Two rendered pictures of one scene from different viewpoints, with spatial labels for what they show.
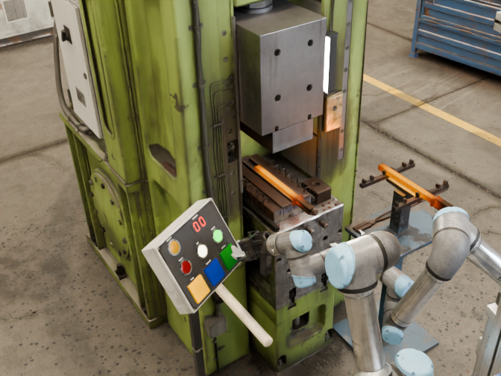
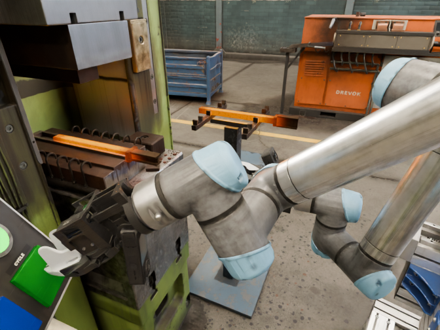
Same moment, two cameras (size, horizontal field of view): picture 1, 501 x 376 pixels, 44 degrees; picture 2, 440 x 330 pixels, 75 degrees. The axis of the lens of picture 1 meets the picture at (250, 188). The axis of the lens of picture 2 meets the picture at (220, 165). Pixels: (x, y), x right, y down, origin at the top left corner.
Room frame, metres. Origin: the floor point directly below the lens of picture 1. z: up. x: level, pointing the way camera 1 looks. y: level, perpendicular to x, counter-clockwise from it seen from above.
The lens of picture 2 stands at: (1.34, 0.04, 1.41)
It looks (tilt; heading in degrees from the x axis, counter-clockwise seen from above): 29 degrees down; 325
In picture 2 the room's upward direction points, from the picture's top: straight up
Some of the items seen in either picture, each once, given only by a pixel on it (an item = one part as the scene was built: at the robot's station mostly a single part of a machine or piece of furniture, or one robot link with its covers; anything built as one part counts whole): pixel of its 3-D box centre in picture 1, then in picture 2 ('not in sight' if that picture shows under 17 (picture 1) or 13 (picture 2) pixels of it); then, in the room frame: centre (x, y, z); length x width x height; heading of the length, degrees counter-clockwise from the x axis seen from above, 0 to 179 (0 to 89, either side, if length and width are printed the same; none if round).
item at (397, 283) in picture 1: (398, 283); (335, 203); (1.64, -0.52, 0.98); 0.11 x 0.08 x 0.09; 32
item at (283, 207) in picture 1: (265, 186); (75, 156); (2.31, -0.07, 0.96); 0.42 x 0.20 x 0.09; 32
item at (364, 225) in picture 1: (402, 207); not in sight; (2.40, -0.73, 0.74); 0.60 x 0.04 x 0.01; 122
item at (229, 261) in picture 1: (228, 257); (40, 275); (1.78, 0.09, 1.01); 0.07 x 0.05 x 0.07; 147
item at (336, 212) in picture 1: (273, 227); (101, 209); (2.35, -0.11, 0.69); 0.56 x 0.38 x 0.45; 32
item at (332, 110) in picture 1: (332, 111); (139, 46); (2.41, -0.37, 1.27); 0.09 x 0.02 x 0.17; 122
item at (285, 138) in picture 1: (263, 116); (43, 39); (2.31, -0.07, 1.32); 0.42 x 0.20 x 0.10; 32
